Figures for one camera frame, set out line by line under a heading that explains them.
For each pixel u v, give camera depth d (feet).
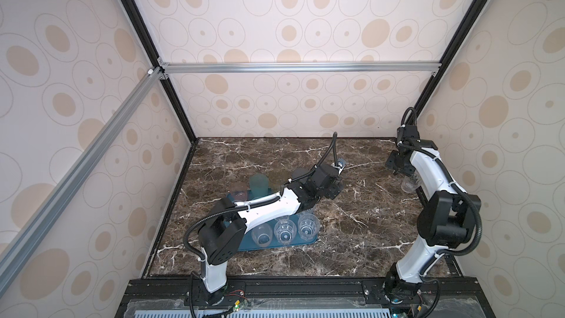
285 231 2.87
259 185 3.50
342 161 2.30
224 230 1.51
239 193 3.20
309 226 2.87
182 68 3.00
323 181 2.02
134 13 2.45
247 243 2.49
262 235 2.80
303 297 2.41
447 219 1.57
